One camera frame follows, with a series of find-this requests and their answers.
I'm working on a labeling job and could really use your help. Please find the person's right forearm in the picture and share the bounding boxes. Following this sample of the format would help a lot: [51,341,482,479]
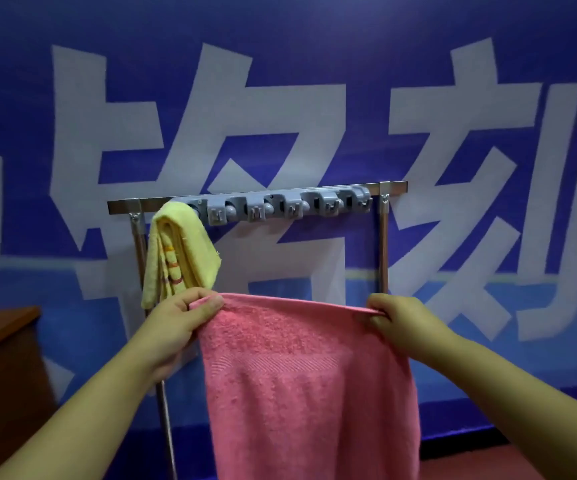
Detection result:
[430,332,577,480]

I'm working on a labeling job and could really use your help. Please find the person's left forearm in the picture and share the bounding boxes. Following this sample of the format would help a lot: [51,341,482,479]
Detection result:
[0,342,162,480]

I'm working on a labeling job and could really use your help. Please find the pink towel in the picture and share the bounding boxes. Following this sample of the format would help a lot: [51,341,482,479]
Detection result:
[190,293,422,480]

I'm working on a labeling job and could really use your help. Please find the yellow striped towel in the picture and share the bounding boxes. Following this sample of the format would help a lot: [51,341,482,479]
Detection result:
[140,201,222,311]

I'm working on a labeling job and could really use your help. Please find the metal rack frame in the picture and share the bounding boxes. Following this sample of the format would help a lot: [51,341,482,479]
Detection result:
[107,180,409,480]

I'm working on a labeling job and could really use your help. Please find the grey plastic hook rail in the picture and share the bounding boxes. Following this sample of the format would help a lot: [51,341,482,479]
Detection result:
[170,184,373,227]

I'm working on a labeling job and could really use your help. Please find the person's left hand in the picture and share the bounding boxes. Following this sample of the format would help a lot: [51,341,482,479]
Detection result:
[128,287,226,383]

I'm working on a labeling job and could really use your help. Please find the person's right hand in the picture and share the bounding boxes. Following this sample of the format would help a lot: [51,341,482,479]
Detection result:
[366,293,459,369]

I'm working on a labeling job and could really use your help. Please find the blue white printed banner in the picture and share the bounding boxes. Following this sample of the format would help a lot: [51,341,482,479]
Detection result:
[0,0,577,480]

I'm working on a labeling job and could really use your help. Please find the brown wooden cabinet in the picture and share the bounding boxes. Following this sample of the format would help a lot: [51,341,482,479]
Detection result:
[0,306,57,480]

